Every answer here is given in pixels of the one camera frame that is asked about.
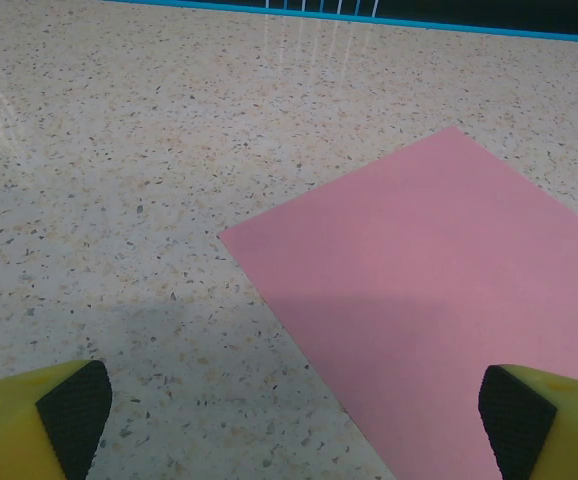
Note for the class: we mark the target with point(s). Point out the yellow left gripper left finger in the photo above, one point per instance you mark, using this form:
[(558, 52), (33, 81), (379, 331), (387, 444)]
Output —
[(4, 440)]

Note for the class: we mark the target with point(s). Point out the pink paper sheet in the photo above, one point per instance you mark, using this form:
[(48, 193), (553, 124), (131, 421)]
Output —
[(444, 275)]

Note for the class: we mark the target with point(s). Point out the blue table edge strip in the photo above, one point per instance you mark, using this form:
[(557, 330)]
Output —
[(569, 36)]

